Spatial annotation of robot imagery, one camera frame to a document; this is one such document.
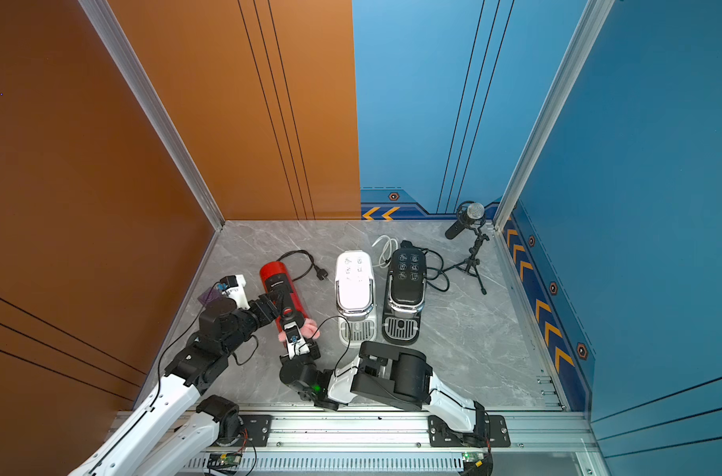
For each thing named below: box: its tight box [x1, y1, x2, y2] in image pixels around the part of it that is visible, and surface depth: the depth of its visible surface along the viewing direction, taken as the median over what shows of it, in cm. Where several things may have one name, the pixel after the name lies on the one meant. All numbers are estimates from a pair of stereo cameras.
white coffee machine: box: [334, 249, 378, 349], surface depth 77 cm
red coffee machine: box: [259, 260, 309, 332], surface depth 79 cm
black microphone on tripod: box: [441, 200, 490, 296], surface depth 93 cm
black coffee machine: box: [381, 239, 427, 346], surface depth 79 cm
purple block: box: [197, 286, 224, 307], surface depth 96 cm
